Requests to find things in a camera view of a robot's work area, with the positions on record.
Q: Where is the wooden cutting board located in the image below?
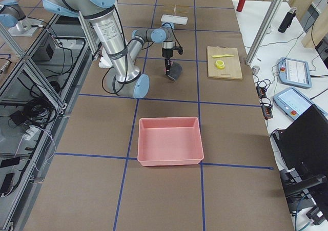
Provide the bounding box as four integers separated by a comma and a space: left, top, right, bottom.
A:
207, 46, 243, 80

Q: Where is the pink plastic bin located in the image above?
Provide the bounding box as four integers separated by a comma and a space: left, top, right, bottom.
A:
137, 117, 204, 166

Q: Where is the grey pink cleaning cloth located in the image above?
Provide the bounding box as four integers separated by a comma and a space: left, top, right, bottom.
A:
167, 62, 182, 81

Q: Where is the yellow plastic knife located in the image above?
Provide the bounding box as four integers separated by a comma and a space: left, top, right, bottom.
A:
212, 54, 235, 58

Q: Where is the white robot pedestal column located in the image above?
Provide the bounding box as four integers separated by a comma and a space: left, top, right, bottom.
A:
98, 48, 113, 69

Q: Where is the yellow lemon slice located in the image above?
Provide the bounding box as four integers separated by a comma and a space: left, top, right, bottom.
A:
215, 59, 225, 70

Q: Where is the black monitor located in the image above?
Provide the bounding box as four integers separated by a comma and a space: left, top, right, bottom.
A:
273, 104, 327, 176

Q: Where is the blue teach pendant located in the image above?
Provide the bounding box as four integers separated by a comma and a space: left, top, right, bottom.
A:
278, 57, 312, 89
274, 87, 314, 120

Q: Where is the upper blue teach pendant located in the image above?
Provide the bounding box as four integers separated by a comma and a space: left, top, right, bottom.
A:
278, 57, 312, 89

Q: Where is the aluminium frame post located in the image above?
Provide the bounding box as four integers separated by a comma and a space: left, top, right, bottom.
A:
245, 0, 283, 66

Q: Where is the white rectangular tray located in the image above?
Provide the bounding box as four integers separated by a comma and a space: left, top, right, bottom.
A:
161, 14, 188, 25

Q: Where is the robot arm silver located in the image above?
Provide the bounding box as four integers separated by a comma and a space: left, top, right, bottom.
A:
43, 0, 183, 99
1, 0, 36, 37

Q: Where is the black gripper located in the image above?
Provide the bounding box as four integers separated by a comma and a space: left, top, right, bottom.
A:
161, 48, 174, 75

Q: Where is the black water bottle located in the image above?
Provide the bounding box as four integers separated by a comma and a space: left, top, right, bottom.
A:
278, 7, 297, 33

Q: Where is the lower blue teach pendant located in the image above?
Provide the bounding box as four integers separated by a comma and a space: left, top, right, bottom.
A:
274, 87, 314, 120

